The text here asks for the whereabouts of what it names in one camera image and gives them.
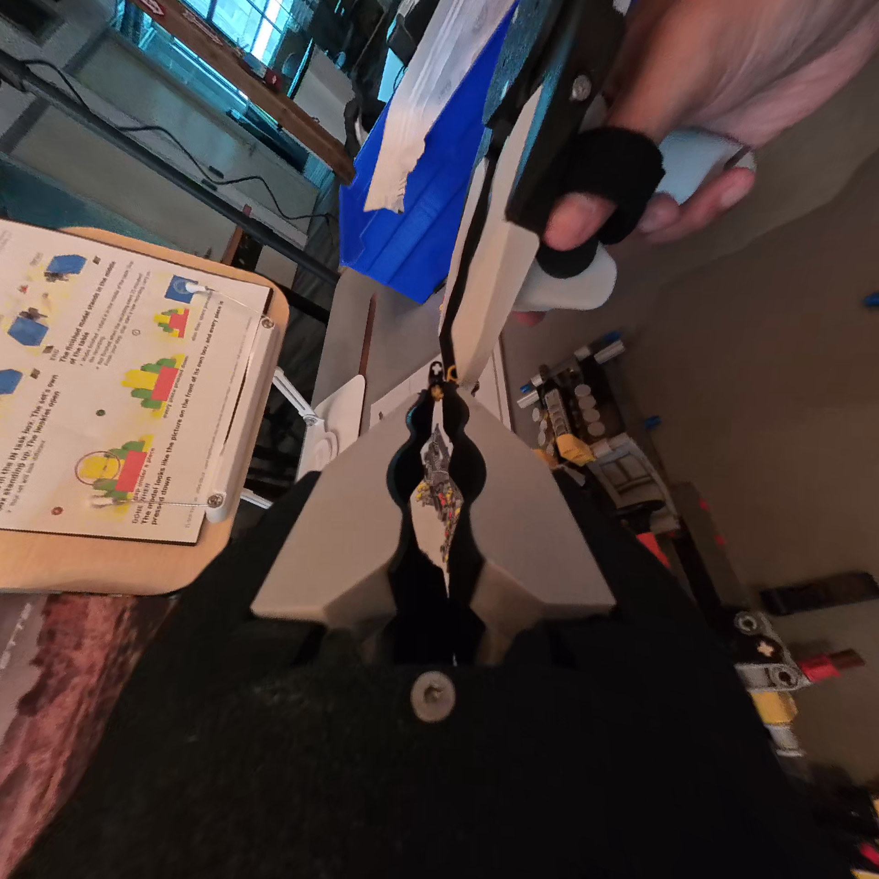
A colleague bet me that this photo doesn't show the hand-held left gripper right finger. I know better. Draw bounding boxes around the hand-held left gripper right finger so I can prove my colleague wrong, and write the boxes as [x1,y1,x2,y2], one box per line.
[445,390,617,646]

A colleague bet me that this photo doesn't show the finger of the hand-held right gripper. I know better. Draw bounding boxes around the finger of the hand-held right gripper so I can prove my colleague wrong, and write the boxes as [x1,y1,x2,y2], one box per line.
[441,218,541,384]
[438,86,545,339]

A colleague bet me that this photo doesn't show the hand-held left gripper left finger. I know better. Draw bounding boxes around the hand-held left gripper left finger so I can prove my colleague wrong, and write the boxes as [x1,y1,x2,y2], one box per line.
[249,390,418,646]

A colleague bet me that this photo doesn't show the small black yellow lego assembly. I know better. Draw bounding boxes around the small black yellow lego assembly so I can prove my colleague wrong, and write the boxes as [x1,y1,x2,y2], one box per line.
[424,359,462,405]

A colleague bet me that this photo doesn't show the partly built lego car chassis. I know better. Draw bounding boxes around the partly built lego car chassis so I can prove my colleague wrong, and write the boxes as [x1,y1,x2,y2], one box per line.
[517,331,879,879]

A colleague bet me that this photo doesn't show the lego instruction booklet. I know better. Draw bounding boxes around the lego instruction booklet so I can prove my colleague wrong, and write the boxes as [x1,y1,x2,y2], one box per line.
[369,335,515,571]

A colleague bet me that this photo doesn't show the black lego beam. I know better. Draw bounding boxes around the black lego beam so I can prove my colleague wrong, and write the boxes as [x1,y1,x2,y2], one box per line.
[757,570,879,617]

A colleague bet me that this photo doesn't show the lego set cardboard box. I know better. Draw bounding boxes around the lego set cardboard box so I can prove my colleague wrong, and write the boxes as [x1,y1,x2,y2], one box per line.
[0,594,181,879]

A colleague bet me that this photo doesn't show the person's right hand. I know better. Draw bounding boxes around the person's right hand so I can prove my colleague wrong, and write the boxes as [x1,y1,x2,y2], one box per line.
[511,0,879,328]

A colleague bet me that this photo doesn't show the white paper bags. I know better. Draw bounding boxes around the white paper bags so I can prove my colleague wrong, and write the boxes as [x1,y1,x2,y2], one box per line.
[363,0,521,215]

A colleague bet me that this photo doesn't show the blue plastic bin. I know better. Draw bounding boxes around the blue plastic bin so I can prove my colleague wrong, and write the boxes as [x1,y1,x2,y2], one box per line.
[338,0,524,308]

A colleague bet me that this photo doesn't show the black cable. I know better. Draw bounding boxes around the black cable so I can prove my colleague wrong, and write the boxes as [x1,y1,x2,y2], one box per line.
[21,58,341,224]

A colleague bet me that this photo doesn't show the brown wooden post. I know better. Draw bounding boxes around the brown wooden post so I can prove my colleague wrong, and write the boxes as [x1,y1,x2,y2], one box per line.
[129,0,357,185]

